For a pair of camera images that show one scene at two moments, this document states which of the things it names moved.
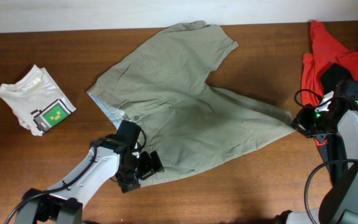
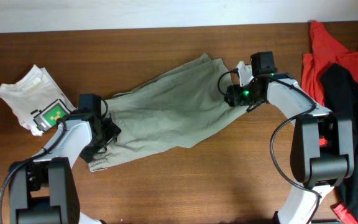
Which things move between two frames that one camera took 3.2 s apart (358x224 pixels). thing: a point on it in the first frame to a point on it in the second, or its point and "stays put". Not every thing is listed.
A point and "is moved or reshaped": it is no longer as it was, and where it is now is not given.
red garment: (324, 53) stays put
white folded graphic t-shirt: (36, 100) stays put
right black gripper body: (305, 123) to (232, 95)
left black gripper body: (142, 166) to (105, 137)
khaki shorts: (158, 83) is moved or reshaped
